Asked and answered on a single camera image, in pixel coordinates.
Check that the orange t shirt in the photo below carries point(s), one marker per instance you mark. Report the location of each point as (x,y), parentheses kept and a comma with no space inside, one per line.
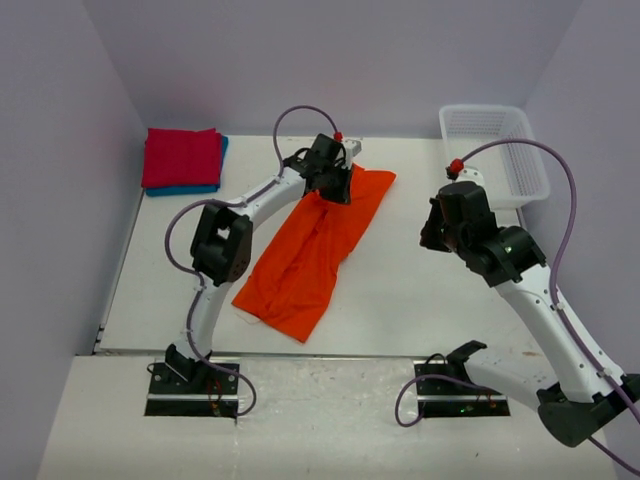
(292,283)

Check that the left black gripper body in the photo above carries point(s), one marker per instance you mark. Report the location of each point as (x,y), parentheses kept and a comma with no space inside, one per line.
(335,185)

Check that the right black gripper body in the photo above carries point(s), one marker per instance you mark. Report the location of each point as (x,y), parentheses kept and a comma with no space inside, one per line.
(432,230)

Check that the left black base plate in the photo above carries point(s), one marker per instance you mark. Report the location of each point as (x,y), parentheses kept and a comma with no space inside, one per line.
(225,377)

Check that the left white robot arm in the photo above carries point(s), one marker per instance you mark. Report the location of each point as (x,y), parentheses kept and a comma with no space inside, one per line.
(222,244)

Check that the folded red t shirt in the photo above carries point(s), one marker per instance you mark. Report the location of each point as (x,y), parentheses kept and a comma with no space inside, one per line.
(178,158)

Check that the folded blue t shirt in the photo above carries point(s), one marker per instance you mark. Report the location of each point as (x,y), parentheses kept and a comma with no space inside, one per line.
(193,189)

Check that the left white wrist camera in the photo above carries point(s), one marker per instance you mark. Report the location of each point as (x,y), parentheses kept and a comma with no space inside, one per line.
(353,148)

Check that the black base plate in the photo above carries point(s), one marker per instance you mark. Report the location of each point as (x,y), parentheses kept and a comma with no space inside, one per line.
(225,377)
(447,377)

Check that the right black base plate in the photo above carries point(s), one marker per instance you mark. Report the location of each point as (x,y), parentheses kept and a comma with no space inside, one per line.
(447,377)

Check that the white plastic basket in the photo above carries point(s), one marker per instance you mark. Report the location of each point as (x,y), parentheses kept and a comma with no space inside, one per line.
(514,173)

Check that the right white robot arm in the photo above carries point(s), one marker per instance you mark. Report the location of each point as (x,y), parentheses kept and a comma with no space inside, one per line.
(573,385)

